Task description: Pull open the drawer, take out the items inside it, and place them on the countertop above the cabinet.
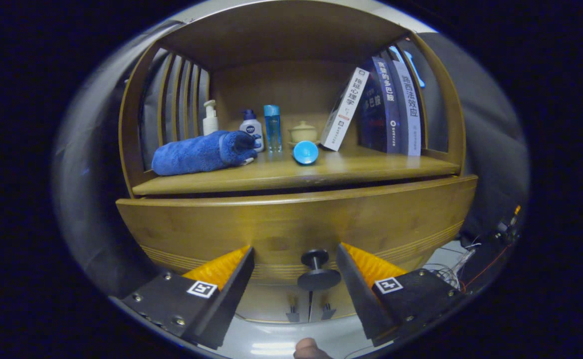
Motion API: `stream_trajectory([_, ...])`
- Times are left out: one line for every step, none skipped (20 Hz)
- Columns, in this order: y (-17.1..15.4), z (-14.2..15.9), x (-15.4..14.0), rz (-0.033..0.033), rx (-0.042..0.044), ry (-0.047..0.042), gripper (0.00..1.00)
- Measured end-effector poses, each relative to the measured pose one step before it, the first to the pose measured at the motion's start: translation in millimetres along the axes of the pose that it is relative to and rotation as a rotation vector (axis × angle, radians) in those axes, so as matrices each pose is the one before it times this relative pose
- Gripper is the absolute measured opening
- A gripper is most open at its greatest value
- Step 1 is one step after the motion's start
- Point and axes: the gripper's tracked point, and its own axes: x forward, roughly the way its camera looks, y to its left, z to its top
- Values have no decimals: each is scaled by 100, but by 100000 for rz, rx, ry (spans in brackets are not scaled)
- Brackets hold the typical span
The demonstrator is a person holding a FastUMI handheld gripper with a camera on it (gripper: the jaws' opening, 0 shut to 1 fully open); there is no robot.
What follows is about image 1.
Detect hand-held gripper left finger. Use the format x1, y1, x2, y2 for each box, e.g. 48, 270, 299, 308
109, 245, 255, 350

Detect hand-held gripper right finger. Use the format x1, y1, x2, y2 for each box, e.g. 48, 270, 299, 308
335, 243, 466, 347

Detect black drawer knob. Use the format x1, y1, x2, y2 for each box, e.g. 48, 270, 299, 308
297, 249, 342, 292

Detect black device with orange part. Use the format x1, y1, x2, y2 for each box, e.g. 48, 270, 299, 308
493, 204, 524, 245

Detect wooden drawer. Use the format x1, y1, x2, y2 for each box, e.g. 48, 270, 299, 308
116, 175, 479, 287

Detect black backdrop cloth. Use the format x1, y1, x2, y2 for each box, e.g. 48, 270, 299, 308
52, 20, 530, 300

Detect dark blue book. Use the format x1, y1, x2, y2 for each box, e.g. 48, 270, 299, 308
359, 56, 401, 154

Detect clear blue bottle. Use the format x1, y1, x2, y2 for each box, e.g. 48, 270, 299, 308
263, 104, 282, 152

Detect wooden cabinet door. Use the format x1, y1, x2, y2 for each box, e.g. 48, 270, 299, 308
310, 285, 361, 323
236, 285, 311, 323

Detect white book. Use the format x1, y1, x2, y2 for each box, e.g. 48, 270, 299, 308
320, 67, 371, 152

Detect white pump bottle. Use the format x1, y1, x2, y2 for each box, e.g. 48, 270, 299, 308
202, 100, 219, 136

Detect beige lidded teacup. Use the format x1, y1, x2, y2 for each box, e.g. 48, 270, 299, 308
288, 121, 319, 148

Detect wooden countertop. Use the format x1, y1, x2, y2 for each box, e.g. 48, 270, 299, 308
132, 145, 461, 196

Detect white bottle with blue cap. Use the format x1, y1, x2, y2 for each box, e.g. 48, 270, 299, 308
239, 109, 265, 152

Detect wooden cabinet with open shelf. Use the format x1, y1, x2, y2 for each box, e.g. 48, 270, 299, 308
117, 0, 479, 325

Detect white and blue tube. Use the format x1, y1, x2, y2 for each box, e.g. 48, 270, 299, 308
292, 140, 320, 166

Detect tangled cables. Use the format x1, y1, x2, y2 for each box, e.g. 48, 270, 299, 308
423, 237, 486, 292

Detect pale lavender book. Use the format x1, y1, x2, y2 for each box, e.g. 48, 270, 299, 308
391, 60, 422, 157

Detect blue folded towel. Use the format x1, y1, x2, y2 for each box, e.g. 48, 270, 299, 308
152, 130, 259, 177

